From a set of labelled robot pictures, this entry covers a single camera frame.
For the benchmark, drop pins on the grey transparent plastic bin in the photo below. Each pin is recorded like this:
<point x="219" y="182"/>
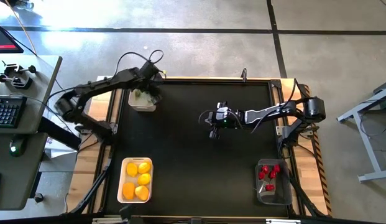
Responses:
<point x="283" y="193"/>

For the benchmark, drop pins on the large white plastic basket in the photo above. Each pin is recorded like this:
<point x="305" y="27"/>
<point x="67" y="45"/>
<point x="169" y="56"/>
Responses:
<point x="123" y="172"/>

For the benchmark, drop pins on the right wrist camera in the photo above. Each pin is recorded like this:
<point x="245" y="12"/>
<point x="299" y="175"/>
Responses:
<point x="223" y="111"/>

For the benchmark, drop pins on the black bench clamp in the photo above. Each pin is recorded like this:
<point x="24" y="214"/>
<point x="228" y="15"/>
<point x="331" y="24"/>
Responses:
<point x="18" y="82"/>
<point x="17" y="69"/>

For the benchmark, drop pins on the computer monitor with red line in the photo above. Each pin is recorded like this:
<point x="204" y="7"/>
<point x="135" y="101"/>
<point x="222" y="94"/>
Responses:
<point x="3" y="40"/>

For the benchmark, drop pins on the black round foot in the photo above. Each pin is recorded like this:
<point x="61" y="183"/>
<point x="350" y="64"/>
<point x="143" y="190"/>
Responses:
<point x="38" y="198"/>

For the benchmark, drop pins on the black aluminium table frame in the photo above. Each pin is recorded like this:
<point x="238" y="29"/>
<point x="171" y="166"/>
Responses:
<point x="211" y="81"/>

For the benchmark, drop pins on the yellow black hazard tape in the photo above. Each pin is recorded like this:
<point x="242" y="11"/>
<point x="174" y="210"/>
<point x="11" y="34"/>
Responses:
<point x="322" y="174"/>

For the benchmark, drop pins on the grey desk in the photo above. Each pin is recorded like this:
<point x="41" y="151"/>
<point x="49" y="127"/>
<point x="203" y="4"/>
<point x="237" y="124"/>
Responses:
<point x="21" y="180"/>
<point x="40" y="93"/>

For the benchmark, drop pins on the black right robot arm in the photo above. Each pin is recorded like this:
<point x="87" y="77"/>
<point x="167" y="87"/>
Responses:
<point x="267" y="113"/>

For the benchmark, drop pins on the small white plastic basket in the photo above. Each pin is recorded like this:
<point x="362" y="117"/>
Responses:
<point x="143" y="105"/>

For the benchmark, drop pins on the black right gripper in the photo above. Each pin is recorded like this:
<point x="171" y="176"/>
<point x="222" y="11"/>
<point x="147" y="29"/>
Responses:
<point x="233" y="119"/>

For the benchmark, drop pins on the yellow lemon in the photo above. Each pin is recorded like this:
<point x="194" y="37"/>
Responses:
<point x="144" y="179"/>
<point x="142" y="193"/>
<point x="144" y="168"/>
<point x="132" y="169"/>

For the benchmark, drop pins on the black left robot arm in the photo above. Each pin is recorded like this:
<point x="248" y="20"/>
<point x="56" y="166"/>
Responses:
<point x="96" y="85"/>

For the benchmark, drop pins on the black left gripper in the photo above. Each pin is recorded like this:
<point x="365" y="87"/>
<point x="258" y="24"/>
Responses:
<point x="149" y="84"/>

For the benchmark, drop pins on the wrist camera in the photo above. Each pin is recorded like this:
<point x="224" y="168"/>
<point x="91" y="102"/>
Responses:
<point x="223" y="111"/>
<point x="149" y="69"/>

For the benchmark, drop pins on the black clamp stand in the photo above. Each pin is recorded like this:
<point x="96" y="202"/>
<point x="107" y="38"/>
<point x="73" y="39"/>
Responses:
<point x="244" y="74"/>

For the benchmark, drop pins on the black computer mouse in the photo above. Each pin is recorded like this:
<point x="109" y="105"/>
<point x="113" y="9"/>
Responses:
<point x="17" y="146"/>

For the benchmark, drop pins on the black backlit keyboard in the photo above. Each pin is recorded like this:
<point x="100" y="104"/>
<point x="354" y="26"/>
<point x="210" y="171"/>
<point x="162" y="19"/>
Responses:
<point x="7" y="112"/>

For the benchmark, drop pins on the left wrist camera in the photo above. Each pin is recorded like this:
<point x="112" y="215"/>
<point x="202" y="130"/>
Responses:
<point x="149" y="69"/>

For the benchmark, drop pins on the black support strut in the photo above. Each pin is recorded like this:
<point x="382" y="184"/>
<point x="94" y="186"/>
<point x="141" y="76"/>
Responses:
<point x="91" y="189"/>
<point x="304" y="196"/>

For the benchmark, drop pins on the grey metal frame stand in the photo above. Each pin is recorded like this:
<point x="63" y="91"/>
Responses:
<point x="367" y="146"/>

